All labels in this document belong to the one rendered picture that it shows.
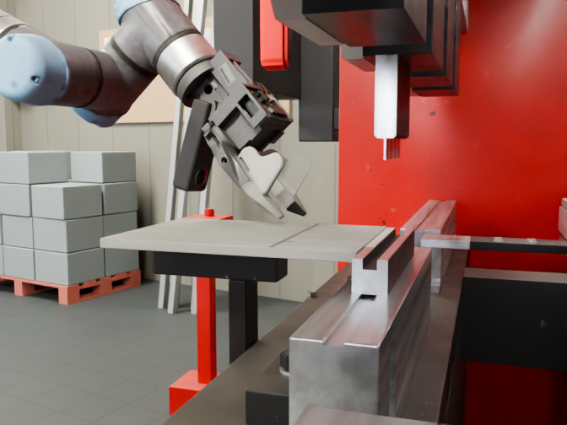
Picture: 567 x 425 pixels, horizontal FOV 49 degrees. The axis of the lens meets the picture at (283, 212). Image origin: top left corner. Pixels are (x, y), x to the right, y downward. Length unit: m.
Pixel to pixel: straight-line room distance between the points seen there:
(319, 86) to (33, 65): 1.46
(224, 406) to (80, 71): 0.42
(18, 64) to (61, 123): 5.08
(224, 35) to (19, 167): 3.18
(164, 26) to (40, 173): 3.99
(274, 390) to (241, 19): 1.37
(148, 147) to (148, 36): 4.28
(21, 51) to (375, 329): 0.49
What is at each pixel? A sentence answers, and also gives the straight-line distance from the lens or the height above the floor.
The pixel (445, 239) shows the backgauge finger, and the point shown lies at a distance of 0.61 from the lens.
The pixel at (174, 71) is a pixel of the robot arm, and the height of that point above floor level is 1.18.
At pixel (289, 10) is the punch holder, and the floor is 1.18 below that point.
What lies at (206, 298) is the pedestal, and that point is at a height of 0.47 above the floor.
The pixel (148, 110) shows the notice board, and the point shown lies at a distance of 5.05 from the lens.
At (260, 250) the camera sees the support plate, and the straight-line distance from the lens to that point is 0.58.
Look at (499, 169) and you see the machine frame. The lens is 1.48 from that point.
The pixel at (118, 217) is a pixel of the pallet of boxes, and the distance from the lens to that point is 4.80.
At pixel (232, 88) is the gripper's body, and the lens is 0.77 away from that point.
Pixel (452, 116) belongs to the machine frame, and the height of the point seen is 1.15.
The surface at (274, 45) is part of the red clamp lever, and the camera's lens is 0.50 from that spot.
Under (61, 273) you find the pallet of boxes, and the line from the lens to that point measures 4.57.
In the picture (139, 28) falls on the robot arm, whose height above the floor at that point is 1.24.
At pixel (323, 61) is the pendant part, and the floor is 1.36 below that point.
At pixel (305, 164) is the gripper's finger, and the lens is 0.77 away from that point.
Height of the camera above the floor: 1.10
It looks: 6 degrees down
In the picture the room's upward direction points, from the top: straight up
